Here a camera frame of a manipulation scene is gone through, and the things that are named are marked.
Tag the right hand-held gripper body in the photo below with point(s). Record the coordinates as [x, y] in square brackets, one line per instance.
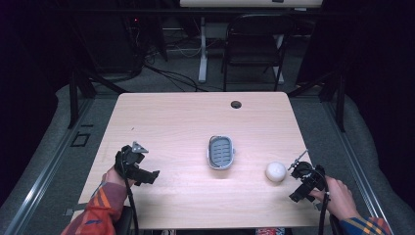
[311, 178]

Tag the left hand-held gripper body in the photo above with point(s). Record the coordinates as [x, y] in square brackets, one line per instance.
[128, 161]

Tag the white round soap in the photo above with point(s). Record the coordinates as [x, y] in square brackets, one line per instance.
[276, 171]

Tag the grey soap dish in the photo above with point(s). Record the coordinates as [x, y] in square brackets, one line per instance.
[221, 152]

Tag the person's left hand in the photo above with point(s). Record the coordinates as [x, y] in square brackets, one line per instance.
[112, 178]

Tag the person's right hand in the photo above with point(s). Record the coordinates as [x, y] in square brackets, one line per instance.
[341, 199]

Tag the red patterned cloth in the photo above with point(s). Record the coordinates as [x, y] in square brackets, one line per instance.
[270, 231]

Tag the black seat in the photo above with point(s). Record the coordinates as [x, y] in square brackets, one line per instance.
[124, 222]

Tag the black metal stand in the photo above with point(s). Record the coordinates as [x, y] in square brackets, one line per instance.
[340, 98]
[74, 98]

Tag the dark computer tower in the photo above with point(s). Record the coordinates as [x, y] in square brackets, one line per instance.
[117, 42]

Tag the black folding chair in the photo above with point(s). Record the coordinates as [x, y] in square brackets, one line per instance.
[253, 49]

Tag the white desk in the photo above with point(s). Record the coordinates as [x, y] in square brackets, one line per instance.
[249, 3]

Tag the aluminium floor rail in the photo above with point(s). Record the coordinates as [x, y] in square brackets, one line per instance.
[354, 163]
[42, 176]

